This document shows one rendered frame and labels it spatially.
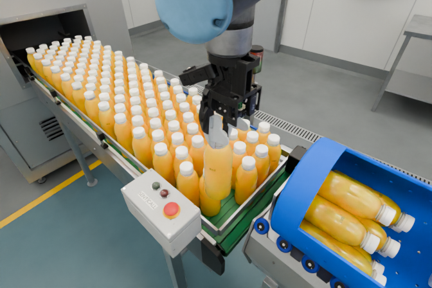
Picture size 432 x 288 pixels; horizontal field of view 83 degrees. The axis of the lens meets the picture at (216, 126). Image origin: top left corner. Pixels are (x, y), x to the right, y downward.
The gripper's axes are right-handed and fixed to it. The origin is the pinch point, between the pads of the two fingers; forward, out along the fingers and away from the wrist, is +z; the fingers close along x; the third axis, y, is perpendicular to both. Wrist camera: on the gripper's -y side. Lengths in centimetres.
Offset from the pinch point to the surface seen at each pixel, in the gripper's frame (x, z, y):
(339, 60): 344, 114, -70
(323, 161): 13.6, 4.7, 19.1
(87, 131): -6, 38, -76
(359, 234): 9.8, 15.4, 31.5
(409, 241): 26, 28, 43
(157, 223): -16.9, 17.8, -3.6
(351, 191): 14.7, 10.2, 26.5
